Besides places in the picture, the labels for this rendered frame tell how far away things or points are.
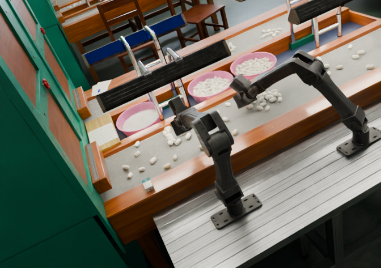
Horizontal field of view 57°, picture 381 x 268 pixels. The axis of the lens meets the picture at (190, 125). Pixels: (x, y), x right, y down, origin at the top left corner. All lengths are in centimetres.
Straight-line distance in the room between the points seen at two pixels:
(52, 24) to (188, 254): 323
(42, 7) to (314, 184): 334
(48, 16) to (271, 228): 335
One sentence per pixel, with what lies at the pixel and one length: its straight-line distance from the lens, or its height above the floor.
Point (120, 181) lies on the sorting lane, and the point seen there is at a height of 74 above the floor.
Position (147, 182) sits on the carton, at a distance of 148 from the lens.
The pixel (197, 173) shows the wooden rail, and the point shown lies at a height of 76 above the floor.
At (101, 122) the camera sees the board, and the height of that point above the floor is 78.
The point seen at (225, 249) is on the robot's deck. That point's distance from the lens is 132.
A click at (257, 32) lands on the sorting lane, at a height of 74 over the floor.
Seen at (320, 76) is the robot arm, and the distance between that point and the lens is 142.
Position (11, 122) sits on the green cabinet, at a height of 131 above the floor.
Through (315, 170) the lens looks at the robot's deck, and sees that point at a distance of 150.
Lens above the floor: 175
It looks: 35 degrees down
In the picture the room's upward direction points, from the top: 20 degrees counter-clockwise
